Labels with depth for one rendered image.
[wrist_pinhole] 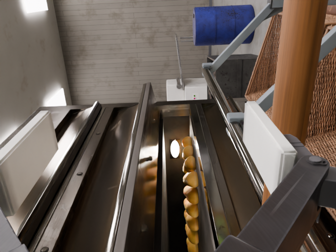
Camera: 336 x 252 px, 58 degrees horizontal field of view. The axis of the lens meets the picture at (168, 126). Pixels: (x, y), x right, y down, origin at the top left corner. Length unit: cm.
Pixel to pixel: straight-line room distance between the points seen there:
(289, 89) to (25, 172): 19
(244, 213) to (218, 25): 392
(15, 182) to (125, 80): 943
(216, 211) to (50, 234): 50
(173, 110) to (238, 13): 319
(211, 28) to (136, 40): 485
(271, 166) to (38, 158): 13
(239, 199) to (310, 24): 88
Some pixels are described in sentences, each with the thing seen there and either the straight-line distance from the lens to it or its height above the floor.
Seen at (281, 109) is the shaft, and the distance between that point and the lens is 26.
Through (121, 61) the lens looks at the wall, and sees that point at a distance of 946.
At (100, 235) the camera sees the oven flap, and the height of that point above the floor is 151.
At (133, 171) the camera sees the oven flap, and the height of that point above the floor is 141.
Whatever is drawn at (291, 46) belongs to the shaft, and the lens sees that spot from 25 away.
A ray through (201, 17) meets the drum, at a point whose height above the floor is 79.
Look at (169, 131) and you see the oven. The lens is 188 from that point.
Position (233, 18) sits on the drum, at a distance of 478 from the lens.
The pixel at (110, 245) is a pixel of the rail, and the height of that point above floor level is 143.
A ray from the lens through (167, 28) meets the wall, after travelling 922.
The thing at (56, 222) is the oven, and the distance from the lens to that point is 103.
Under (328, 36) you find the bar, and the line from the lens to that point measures 67.
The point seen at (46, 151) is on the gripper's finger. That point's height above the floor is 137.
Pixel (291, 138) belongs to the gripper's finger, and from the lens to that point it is 18.
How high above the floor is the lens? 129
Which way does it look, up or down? 1 degrees up
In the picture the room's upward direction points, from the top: 92 degrees counter-clockwise
